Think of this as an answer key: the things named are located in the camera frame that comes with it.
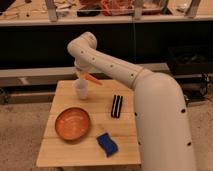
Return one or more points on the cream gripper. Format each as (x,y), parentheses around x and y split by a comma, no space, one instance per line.
(80,73)

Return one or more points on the orange pepper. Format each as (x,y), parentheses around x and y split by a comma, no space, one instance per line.
(91,78)

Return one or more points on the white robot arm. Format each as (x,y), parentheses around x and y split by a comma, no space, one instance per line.
(163,129)

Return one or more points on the white ceramic cup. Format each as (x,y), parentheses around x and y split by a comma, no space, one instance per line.
(81,88)

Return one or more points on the black white striped block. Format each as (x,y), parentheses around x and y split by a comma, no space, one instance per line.
(116,106)

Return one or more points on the orange bowl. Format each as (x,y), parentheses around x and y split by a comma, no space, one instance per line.
(72,124)

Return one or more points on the wooden table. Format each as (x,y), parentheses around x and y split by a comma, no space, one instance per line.
(55,152)

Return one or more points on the blue sponge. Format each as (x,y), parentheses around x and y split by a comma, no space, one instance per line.
(107,144)

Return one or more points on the black bin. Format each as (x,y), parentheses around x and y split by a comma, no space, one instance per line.
(187,60)

